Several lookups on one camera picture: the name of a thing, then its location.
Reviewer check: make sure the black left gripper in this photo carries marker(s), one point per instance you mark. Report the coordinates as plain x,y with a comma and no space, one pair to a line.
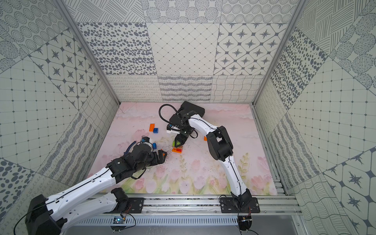
157,157

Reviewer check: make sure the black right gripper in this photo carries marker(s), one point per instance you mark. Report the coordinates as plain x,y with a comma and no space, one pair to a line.
180,139

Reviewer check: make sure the green long lego brick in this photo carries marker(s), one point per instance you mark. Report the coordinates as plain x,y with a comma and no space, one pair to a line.
176,144

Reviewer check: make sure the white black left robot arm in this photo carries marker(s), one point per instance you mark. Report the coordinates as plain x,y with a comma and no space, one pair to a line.
54,214

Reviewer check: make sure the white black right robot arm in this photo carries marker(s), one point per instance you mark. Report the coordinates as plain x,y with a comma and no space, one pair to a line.
189,119

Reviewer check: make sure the black plastic carrying case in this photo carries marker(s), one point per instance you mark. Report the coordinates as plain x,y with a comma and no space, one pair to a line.
187,106

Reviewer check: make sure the left controller board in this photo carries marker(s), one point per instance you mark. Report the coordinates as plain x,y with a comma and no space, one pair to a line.
118,224

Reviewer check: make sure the controller board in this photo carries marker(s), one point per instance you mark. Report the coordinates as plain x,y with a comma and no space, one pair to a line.
118,224
244,222

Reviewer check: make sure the right controller board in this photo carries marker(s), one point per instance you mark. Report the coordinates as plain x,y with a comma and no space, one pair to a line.
244,222

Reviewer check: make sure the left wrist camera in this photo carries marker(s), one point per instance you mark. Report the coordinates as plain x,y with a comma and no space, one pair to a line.
145,140

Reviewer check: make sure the blue handled pliers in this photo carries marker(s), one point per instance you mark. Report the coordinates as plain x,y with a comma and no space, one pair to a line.
130,147

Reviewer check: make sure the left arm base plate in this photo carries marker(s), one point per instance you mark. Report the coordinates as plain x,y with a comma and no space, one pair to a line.
132,205

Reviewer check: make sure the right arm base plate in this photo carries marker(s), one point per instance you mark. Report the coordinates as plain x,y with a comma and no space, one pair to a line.
229,205

